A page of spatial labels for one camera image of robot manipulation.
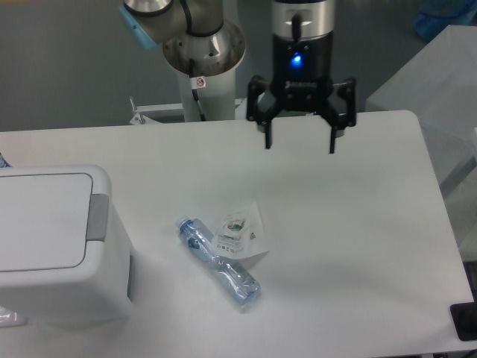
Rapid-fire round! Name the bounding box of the clear plastic bag corner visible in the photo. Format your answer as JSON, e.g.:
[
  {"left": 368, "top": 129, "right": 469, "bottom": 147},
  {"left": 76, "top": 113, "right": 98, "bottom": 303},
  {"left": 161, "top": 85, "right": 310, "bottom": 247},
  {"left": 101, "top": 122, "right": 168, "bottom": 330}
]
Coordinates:
[{"left": 0, "top": 307, "right": 28, "bottom": 328}]

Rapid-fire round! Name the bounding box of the blue bag in background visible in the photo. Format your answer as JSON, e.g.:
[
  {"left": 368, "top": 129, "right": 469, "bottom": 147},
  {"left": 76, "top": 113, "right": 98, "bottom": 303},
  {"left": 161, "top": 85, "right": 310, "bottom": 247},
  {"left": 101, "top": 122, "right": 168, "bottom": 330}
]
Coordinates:
[{"left": 413, "top": 1, "right": 476, "bottom": 42}]

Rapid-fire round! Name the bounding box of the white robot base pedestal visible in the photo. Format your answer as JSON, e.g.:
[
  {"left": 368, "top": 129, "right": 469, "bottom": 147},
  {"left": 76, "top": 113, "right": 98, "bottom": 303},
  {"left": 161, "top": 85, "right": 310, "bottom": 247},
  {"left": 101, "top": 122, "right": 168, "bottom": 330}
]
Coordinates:
[{"left": 174, "top": 20, "right": 245, "bottom": 122}]

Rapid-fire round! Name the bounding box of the blue patterned object at edge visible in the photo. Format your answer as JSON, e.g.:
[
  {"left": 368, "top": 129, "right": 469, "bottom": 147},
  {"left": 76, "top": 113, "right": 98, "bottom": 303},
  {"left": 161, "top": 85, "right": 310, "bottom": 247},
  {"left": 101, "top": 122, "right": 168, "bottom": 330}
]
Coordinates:
[{"left": 0, "top": 153, "right": 10, "bottom": 168}]

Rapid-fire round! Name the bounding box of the grey trash can push button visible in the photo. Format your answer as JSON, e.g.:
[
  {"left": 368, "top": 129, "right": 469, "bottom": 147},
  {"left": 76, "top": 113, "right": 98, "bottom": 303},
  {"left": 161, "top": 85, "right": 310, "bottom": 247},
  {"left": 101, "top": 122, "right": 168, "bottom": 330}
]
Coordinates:
[{"left": 86, "top": 194, "right": 109, "bottom": 242}]

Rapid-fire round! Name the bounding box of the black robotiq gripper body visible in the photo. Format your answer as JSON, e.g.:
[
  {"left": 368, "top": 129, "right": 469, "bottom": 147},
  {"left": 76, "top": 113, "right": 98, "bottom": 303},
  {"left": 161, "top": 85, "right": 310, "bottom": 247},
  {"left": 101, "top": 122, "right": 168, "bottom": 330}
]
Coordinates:
[{"left": 271, "top": 1, "right": 335, "bottom": 113}]

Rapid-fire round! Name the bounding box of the white trash can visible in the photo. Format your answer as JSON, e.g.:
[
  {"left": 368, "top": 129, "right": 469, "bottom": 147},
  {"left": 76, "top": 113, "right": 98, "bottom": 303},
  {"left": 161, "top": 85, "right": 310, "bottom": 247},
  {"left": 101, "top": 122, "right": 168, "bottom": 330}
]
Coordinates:
[{"left": 1, "top": 165, "right": 135, "bottom": 322}]

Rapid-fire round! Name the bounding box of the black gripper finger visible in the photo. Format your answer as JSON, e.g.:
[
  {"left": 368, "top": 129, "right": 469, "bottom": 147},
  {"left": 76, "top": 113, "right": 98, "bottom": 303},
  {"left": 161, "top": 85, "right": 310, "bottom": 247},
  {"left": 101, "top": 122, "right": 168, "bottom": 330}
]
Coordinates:
[
  {"left": 316, "top": 77, "right": 358, "bottom": 155},
  {"left": 246, "top": 75, "right": 284, "bottom": 149}
]

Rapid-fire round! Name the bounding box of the black cable on pedestal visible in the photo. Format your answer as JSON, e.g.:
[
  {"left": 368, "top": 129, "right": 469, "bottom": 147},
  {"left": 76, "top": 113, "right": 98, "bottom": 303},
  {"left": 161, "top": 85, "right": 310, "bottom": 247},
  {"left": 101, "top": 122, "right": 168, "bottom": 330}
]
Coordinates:
[{"left": 188, "top": 59, "right": 206, "bottom": 122}]

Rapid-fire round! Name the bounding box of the white mounting bracket frame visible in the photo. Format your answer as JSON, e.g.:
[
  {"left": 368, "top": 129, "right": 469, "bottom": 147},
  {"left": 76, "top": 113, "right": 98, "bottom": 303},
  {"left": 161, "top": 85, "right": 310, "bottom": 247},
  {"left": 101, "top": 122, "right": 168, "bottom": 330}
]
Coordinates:
[{"left": 128, "top": 95, "right": 249, "bottom": 126}]

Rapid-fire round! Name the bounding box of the white plastic wrapper packet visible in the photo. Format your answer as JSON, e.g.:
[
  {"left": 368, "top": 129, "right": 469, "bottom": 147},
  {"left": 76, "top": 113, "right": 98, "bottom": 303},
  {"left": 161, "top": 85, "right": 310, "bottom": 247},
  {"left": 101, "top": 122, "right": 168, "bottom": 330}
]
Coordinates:
[{"left": 211, "top": 200, "right": 271, "bottom": 261}]

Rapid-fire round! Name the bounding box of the clear plastic water bottle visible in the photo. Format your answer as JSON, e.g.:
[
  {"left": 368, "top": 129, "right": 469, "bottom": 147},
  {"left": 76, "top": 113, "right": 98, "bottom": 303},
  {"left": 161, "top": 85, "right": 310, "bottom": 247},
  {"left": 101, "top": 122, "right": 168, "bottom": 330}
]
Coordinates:
[{"left": 176, "top": 216, "right": 261, "bottom": 307}]

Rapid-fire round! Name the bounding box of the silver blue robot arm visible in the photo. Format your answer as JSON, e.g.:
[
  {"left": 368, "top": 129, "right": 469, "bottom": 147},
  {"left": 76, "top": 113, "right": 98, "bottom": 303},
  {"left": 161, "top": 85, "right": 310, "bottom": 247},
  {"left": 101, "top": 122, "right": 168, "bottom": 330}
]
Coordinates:
[{"left": 119, "top": 1, "right": 357, "bottom": 153}]

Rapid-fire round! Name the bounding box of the black device at table edge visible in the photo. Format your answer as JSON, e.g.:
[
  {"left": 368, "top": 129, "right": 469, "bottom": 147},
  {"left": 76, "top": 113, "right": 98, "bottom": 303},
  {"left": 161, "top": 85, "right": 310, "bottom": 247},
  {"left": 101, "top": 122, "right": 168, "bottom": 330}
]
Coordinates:
[{"left": 450, "top": 302, "right": 476, "bottom": 342}]

